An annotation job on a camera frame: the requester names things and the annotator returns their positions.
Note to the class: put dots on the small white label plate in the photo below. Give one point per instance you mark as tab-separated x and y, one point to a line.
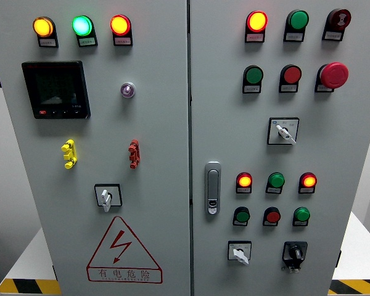
239	223
269	224
273	190
47	42
332	36
293	37
252	89
306	190
288	88
243	190
299	223
123	41
87	41
323	88
254	37

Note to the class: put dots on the pale grey cabinet door with display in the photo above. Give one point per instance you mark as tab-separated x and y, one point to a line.
160	123

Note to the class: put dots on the large red stop button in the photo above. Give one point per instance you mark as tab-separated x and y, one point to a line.
334	75

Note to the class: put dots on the large unlit green round lamp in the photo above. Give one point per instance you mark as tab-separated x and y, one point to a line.
298	19

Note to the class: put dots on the white platform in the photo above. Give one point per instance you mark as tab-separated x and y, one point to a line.
360	246
31	259

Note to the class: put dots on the black display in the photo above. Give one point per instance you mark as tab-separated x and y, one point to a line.
55	89

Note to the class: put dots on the small green lamp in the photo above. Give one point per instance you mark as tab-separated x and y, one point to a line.
276	180
302	214

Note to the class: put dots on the dark red buzzer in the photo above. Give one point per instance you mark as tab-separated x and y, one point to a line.
340	19

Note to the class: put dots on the large green push button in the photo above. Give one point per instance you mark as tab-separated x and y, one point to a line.
254	75

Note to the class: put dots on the large lit red round lamp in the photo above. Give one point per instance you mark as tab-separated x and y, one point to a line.
120	25
256	21

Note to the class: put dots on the white round lamp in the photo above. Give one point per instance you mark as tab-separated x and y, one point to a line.
128	90

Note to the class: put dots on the small green push button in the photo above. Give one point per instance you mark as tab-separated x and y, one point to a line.
242	216

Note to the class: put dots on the large yellow round lamp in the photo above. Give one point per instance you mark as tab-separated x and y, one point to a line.
43	26

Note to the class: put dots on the large red push button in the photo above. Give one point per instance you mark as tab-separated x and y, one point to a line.
292	74

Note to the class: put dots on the pale grey cabinet door with lock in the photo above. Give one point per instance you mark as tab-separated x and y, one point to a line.
228	123

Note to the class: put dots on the small red push button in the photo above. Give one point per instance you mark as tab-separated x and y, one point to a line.
272	216

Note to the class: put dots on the red warning triangle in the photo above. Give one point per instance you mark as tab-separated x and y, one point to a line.
123	272

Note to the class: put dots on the small lit red lamp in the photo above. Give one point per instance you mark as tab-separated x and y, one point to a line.
244	180
308	180

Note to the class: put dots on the large lit green round lamp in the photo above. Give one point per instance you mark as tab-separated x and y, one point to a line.
82	25

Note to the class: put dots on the silver door lock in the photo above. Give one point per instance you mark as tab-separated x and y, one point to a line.
212	188

